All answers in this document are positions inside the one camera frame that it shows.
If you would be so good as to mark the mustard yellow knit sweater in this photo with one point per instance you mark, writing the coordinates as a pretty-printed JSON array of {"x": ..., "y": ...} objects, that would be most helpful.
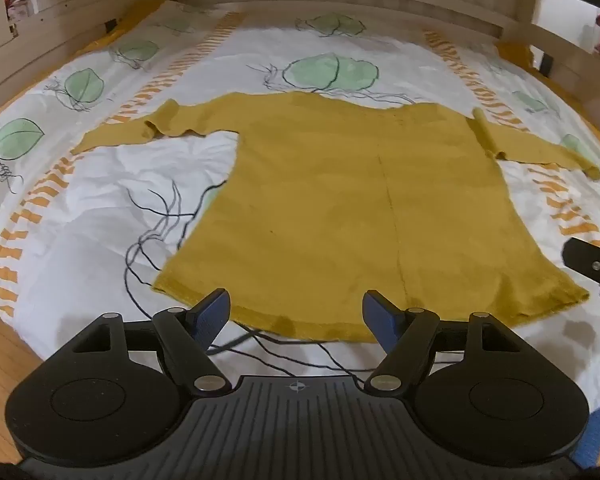
[{"x": 340, "y": 200}]

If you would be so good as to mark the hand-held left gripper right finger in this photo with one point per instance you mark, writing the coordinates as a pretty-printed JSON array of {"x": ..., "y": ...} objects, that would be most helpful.
[{"x": 380, "y": 317}]

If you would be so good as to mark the red and white clothes pile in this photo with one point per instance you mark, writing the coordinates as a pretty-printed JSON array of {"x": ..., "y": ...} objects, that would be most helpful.
[{"x": 17, "y": 5}]

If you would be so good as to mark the light wooden bed frame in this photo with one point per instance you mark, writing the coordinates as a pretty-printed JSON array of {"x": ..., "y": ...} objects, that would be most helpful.
[{"x": 330, "y": 5}]

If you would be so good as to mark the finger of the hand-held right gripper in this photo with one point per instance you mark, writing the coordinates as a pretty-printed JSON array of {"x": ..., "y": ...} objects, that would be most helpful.
[{"x": 592, "y": 265}]

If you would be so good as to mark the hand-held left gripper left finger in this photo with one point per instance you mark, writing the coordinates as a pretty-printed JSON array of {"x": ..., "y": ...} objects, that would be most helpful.
[{"x": 211, "y": 316}]

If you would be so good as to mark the blue cloth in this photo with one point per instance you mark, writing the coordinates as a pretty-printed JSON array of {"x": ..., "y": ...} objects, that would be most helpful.
[{"x": 594, "y": 432}]

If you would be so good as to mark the white leaf print duvet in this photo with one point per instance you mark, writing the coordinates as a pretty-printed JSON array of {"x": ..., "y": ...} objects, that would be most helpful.
[{"x": 110, "y": 200}]

